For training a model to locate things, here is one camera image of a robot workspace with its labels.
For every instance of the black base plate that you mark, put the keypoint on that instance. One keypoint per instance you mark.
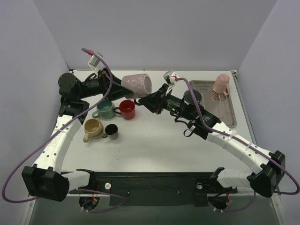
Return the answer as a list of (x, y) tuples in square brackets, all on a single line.
[(156, 188)]

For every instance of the small brown cup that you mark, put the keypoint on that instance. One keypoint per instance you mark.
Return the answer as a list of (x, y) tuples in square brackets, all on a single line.
[(111, 131)]

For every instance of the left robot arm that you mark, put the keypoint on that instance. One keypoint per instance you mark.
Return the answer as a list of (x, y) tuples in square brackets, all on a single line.
[(44, 178)]

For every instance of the beige round mug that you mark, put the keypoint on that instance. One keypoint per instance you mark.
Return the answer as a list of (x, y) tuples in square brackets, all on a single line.
[(93, 129)]

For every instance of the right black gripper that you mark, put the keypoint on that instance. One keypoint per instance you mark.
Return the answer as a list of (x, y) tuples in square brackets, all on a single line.
[(161, 98)]

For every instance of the purple mug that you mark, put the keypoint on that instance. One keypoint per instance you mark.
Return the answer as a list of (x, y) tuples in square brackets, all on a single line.
[(140, 84)]

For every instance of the pink faceted mug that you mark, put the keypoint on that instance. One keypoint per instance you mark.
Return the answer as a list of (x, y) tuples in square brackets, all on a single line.
[(220, 88)]

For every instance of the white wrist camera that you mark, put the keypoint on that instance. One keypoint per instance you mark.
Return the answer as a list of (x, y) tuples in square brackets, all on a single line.
[(170, 77), (95, 64)]

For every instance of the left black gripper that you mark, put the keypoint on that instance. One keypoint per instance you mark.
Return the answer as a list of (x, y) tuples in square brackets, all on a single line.
[(106, 84)]

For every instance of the green speckled mug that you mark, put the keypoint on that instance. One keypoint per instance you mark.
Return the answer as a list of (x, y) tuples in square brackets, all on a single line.
[(105, 110)]

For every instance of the metal tray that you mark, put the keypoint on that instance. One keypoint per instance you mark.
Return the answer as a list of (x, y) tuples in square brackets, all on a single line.
[(219, 105)]

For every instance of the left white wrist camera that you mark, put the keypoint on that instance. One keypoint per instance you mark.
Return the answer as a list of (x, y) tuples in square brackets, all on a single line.
[(95, 64)]

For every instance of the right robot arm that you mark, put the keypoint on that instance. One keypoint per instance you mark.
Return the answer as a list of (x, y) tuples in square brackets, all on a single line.
[(265, 168)]

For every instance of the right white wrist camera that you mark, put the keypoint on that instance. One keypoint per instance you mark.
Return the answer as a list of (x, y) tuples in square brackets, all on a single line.
[(170, 77)]

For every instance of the red mug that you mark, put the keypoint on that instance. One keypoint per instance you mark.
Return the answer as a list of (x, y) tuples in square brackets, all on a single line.
[(126, 109)]

